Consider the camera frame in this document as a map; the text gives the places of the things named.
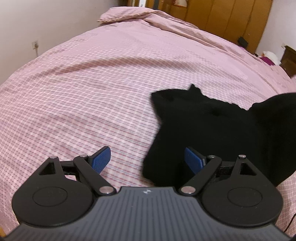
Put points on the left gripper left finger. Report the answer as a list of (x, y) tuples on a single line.
[(61, 192)]

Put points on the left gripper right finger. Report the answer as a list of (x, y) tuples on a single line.
[(235, 193)]

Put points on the black garment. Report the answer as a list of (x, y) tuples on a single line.
[(264, 133)]

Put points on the pink checked bed cover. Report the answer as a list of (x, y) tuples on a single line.
[(94, 90)]

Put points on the magenta cloth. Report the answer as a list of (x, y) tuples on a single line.
[(267, 60)]

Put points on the wooden headboard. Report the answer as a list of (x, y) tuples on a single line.
[(288, 61)]

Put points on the white plush toy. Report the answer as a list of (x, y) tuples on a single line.
[(272, 57)]

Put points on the black box by wardrobe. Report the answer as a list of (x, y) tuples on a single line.
[(242, 42)]

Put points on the wooden wardrobe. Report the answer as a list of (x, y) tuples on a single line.
[(228, 19)]

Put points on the wall socket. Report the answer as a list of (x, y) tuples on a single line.
[(35, 45)]

